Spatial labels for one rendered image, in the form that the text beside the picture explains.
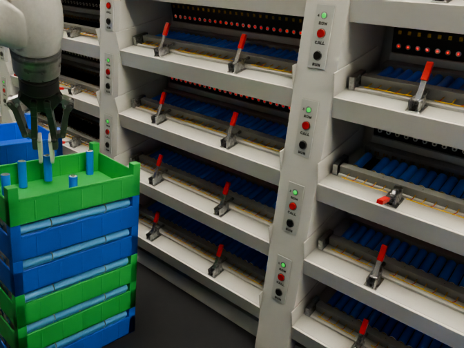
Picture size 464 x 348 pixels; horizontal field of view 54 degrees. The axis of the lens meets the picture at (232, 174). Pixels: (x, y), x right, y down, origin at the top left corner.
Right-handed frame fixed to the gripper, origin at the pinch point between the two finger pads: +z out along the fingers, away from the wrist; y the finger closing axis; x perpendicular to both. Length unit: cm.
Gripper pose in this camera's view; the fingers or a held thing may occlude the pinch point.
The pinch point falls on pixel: (45, 148)
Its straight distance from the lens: 111.4
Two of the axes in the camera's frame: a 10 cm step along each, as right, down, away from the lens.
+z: -2.1, 7.0, 6.9
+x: -2.1, -7.2, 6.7
